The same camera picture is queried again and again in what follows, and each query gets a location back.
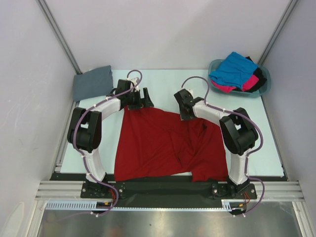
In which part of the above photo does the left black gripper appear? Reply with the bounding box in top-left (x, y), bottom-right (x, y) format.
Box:
top-left (125, 88), bottom-right (154, 111)

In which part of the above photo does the red t shirt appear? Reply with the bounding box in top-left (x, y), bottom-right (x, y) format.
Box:
top-left (114, 108), bottom-right (228, 182)

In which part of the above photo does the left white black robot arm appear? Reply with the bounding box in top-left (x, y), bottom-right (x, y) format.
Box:
top-left (67, 78), bottom-right (154, 198)

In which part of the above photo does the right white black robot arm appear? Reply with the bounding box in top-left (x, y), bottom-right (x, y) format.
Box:
top-left (174, 89), bottom-right (259, 199)

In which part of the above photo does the folded grey t shirt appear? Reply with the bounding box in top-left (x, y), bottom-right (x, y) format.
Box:
top-left (73, 65), bottom-right (114, 102)

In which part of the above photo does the blue t shirt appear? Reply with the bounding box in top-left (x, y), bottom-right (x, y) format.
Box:
top-left (209, 52), bottom-right (258, 89)

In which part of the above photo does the pink t shirt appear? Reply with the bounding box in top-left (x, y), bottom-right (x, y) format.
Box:
top-left (211, 75), bottom-right (259, 93)

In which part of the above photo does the black t shirt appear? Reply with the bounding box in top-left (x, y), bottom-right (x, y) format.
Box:
top-left (245, 67), bottom-right (268, 93)

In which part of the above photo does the teal plastic basket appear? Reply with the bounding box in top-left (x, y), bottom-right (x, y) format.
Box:
top-left (208, 59), bottom-right (271, 98)

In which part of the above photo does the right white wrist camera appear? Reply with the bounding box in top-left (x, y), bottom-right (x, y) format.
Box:
top-left (186, 89), bottom-right (194, 97)

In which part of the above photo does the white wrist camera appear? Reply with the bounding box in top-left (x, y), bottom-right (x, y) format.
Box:
top-left (127, 77), bottom-right (140, 91)
top-left (186, 89), bottom-right (194, 97)

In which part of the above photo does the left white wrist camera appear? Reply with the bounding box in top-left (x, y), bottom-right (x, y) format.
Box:
top-left (127, 77), bottom-right (140, 91)

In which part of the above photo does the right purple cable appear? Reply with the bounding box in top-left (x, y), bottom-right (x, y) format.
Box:
top-left (181, 76), bottom-right (267, 217)

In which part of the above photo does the purple cable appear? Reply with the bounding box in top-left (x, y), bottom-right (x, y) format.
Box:
top-left (74, 70), bottom-right (144, 218)
top-left (181, 76), bottom-right (267, 217)

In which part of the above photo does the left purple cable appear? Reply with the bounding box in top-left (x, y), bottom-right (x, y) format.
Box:
top-left (74, 70), bottom-right (144, 218)

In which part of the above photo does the right aluminium corner post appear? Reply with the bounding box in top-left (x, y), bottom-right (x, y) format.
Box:
top-left (258, 0), bottom-right (300, 65)

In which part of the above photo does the aluminium corner post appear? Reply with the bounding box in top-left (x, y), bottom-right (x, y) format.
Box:
top-left (36, 0), bottom-right (82, 75)
top-left (258, 0), bottom-right (300, 65)

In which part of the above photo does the aluminium front rail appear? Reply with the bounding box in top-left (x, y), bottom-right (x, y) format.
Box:
top-left (35, 181), bottom-right (305, 202)

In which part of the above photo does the left white cable duct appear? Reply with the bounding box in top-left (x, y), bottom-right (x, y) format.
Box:
top-left (45, 200), bottom-right (113, 211)

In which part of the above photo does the white cable duct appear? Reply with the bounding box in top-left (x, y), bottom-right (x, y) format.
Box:
top-left (45, 200), bottom-right (113, 211)
top-left (221, 199), bottom-right (247, 211)

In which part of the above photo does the right white cable duct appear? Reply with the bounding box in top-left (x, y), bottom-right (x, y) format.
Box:
top-left (221, 199), bottom-right (247, 211)

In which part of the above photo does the left aluminium corner post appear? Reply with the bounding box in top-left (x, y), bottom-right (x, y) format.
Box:
top-left (36, 0), bottom-right (82, 75)

